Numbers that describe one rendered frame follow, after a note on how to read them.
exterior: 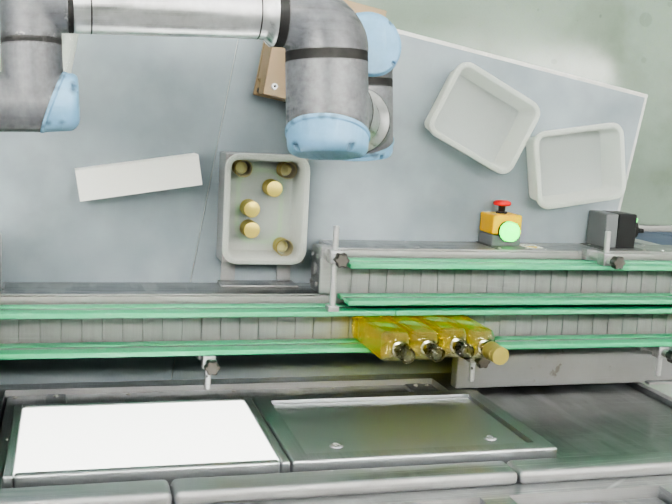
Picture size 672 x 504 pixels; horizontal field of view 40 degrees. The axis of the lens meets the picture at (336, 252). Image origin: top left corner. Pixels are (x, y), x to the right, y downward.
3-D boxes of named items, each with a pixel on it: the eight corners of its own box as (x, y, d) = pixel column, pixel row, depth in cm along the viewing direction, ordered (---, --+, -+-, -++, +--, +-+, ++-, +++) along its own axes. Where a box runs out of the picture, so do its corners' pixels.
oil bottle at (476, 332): (429, 334, 198) (470, 361, 178) (431, 308, 197) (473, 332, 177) (453, 334, 200) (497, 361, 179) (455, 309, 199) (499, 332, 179)
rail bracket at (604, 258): (577, 259, 206) (610, 269, 193) (580, 226, 204) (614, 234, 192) (593, 259, 207) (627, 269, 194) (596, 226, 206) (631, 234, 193)
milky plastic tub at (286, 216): (215, 257, 196) (222, 264, 187) (219, 150, 192) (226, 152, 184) (296, 258, 201) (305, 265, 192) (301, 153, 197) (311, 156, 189)
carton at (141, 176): (74, 168, 186) (74, 170, 180) (194, 152, 192) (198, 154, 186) (79, 198, 187) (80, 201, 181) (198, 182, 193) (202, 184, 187)
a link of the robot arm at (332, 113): (396, 82, 177) (364, 45, 123) (396, 161, 178) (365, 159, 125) (333, 83, 179) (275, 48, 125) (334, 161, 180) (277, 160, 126)
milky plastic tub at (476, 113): (491, 175, 212) (508, 178, 204) (410, 128, 205) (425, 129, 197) (526, 107, 212) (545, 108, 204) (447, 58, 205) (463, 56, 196)
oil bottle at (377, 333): (350, 336, 193) (384, 364, 173) (352, 310, 192) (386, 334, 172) (376, 336, 195) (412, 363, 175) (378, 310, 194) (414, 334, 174)
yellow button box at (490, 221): (477, 241, 212) (491, 246, 205) (479, 208, 211) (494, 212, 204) (505, 241, 214) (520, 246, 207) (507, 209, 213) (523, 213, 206)
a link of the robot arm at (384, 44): (379, 20, 179) (406, 8, 166) (379, 90, 180) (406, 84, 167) (319, 17, 175) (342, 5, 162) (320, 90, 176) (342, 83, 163)
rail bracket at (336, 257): (315, 303, 190) (332, 316, 178) (319, 221, 187) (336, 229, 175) (329, 303, 190) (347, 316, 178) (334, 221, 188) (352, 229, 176)
